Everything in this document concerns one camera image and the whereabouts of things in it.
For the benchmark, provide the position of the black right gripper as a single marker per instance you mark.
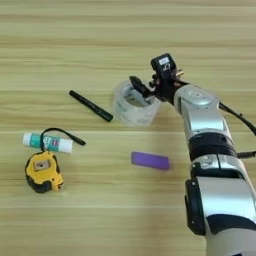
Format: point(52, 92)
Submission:
point(166, 88)

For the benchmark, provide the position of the clear packing tape roll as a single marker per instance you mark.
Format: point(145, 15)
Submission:
point(133, 115)

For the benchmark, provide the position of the black marker pen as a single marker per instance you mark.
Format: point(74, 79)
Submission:
point(90, 105)

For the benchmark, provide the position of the white and green glue stick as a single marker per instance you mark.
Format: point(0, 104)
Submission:
point(35, 140)

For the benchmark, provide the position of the yellow black tape measure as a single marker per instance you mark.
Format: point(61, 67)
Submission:
point(41, 171)

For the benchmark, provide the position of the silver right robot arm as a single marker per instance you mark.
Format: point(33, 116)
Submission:
point(206, 123)

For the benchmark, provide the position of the black box with white label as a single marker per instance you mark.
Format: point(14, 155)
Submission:
point(163, 65)

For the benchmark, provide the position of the purple eraser block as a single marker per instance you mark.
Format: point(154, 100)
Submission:
point(150, 160)

